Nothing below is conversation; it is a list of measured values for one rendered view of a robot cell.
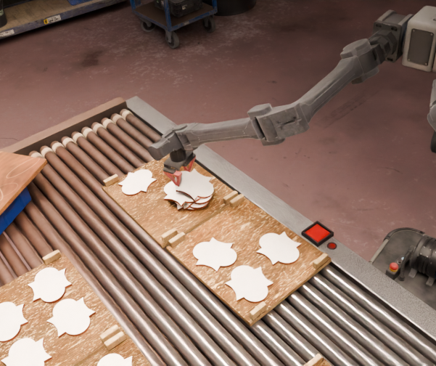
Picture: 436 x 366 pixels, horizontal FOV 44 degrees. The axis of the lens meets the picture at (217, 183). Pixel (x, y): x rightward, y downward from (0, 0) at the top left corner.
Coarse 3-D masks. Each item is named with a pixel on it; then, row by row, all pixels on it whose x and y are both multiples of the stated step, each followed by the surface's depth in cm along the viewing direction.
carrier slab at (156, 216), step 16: (160, 160) 216; (160, 176) 208; (208, 176) 206; (112, 192) 204; (160, 192) 201; (224, 192) 199; (128, 208) 196; (144, 208) 196; (160, 208) 195; (176, 208) 194; (208, 208) 193; (224, 208) 193; (144, 224) 189; (160, 224) 189; (176, 224) 188; (192, 224) 187; (160, 240) 183
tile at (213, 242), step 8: (216, 240) 180; (200, 248) 177; (208, 248) 177; (216, 248) 177; (224, 248) 177; (200, 256) 175; (208, 256) 175; (216, 256) 174; (224, 256) 174; (232, 256) 174; (200, 264) 173; (208, 264) 172; (216, 264) 172; (224, 264) 171; (232, 264) 172
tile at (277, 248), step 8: (264, 240) 178; (272, 240) 178; (280, 240) 177; (288, 240) 177; (264, 248) 175; (272, 248) 175; (280, 248) 175; (288, 248) 174; (296, 248) 174; (272, 256) 172; (280, 256) 172; (288, 256) 172; (296, 256) 172; (272, 264) 171
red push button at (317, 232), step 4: (316, 224) 184; (312, 228) 182; (316, 228) 182; (320, 228) 182; (308, 232) 181; (312, 232) 181; (316, 232) 181; (320, 232) 181; (324, 232) 181; (328, 232) 180; (312, 236) 180; (316, 236) 180; (320, 236) 179; (324, 236) 179; (316, 240) 178
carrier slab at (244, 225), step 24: (216, 216) 189; (240, 216) 188; (264, 216) 188; (192, 240) 182; (240, 240) 180; (192, 264) 174; (240, 264) 172; (264, 264) 171; (288, 264) 171; (312, 264) 170; (216, 288) 166; (288, 288) 164; (240, 312) 158; (264, 312) 158
